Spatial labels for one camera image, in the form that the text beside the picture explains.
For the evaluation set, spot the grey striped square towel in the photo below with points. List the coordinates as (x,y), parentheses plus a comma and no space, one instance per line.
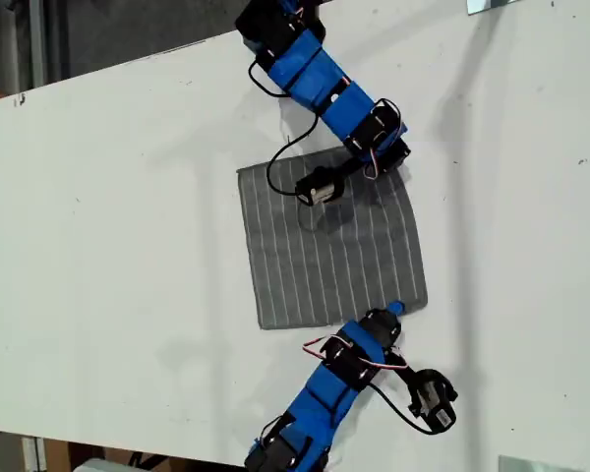
(334,260)

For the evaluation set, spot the brown cardboard box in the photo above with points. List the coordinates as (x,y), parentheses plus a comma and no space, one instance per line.
(108,452)

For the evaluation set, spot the white container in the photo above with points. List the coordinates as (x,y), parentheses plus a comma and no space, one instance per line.
(103,466)

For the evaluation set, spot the white metal table leg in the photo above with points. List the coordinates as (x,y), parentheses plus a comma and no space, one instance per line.
(33,454)

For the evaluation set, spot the camera black stalk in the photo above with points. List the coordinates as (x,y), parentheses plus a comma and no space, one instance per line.
(351,169)
(404,377)

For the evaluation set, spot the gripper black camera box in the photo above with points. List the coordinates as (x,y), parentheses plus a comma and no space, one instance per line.
(319,187)
(435,400)

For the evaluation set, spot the grey metal post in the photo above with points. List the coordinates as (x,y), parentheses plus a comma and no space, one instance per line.
(37,44)

